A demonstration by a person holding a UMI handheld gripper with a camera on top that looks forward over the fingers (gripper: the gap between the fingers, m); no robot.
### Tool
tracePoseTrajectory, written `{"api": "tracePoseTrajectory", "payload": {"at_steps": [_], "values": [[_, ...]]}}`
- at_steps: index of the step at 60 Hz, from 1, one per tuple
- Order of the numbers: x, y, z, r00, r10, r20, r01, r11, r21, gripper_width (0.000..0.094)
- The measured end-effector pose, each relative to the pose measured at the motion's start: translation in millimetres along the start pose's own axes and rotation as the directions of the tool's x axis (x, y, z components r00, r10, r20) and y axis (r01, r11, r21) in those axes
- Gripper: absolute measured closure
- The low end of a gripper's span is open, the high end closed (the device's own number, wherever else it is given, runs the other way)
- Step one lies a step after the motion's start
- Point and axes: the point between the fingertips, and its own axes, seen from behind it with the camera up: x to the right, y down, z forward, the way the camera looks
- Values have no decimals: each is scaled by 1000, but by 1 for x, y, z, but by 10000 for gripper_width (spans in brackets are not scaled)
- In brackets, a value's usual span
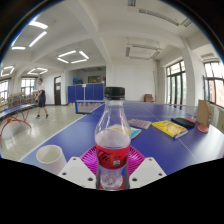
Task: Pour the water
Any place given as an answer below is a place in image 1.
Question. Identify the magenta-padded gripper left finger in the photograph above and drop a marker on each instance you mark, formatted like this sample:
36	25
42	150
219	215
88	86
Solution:
77	172

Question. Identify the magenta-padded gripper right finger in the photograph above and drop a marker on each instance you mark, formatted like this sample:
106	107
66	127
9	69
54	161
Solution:
147	171

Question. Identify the clear red-labelled water bottle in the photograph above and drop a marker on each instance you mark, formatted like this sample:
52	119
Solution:
112	140

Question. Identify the flat round red coaster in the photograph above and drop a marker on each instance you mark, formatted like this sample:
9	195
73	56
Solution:
122	185

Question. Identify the white paper cup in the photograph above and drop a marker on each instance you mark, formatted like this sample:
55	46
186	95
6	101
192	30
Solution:
51	158

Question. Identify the grey checkered booklet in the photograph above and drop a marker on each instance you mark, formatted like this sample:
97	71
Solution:
140	123

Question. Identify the yellow book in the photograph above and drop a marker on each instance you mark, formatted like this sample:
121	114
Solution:
169	128

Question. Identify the black paddle case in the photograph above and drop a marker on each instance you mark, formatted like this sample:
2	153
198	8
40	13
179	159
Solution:
182	122

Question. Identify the table tennis net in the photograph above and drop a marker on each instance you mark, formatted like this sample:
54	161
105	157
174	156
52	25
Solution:
87	106

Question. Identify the red table tennis paddle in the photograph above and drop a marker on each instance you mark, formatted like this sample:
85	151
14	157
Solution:
202	128

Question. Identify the brown armchair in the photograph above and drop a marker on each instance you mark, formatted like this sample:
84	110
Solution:
148	98

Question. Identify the blue partition boards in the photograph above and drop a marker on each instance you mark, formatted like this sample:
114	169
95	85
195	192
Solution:
85	92

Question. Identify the brown cardboard box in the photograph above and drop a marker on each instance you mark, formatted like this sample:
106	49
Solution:
203	112

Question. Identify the person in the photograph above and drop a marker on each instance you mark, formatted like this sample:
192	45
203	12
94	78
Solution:
41	96

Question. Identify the dark brown door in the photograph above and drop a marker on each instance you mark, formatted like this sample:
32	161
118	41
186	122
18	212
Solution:
57	90

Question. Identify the beige cabinet row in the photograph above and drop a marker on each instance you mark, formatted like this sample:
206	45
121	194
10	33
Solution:
218	120

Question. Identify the blue red-legged tennis table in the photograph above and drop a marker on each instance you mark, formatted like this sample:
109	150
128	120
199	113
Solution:
13	111

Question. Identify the black-framed glass door window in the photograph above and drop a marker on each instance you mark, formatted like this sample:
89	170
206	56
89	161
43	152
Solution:
175	83

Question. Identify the wooden shelf unit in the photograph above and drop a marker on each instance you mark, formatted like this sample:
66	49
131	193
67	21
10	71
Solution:
16	99

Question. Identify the black-framed wide window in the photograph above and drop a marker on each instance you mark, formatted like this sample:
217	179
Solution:
214	83

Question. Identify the ceiling light group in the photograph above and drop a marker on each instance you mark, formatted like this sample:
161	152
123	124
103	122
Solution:
71	56

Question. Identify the framed wall picture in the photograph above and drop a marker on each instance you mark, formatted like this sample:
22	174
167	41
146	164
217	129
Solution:
96	79

